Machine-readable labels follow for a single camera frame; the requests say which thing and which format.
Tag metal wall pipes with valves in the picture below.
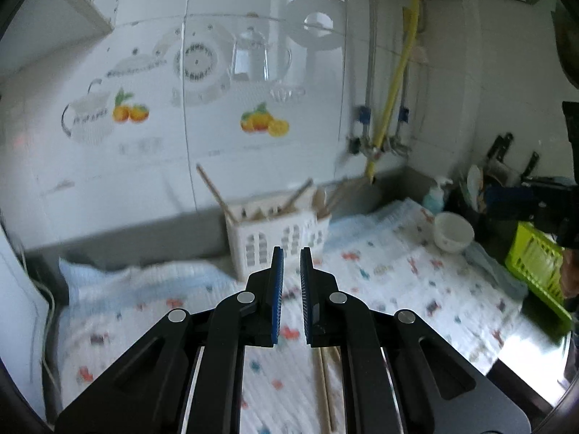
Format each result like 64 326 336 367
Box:
346 0 412 160

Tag white ceramic spoon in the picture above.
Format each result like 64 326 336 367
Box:
467 165 484 204

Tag white ceramic bowl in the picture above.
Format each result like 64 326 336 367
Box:
433 212 476 253

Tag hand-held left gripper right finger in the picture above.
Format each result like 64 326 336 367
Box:
299 246 532 434

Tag dark utensil holder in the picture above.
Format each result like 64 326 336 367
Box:
455 180 525 263

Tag black knife handle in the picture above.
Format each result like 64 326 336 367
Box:
521 151 540 182
486 133 514 163

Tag white printed quilted mat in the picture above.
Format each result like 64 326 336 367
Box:
56 198 534 434

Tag green plastic basket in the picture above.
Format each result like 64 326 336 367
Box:
504 221 574 337

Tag white wall cabinet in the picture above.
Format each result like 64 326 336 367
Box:
0 0 130 89

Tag wooden chopstick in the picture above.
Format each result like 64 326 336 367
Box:
318 347 334 431
196 165 239 225
279 179 314 212

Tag blue soap pump bottle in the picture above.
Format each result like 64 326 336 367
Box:
422 177 454 216

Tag light blue cloth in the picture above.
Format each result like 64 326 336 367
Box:
466 243 530 300

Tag white plastic utensil basket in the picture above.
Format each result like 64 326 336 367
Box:
225 192 332 282

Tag white cable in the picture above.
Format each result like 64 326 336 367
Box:
20 239 57 387

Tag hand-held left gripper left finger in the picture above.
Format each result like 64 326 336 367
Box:
54 246 285 434

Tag yellow gas hose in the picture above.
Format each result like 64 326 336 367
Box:
364 0 420 180

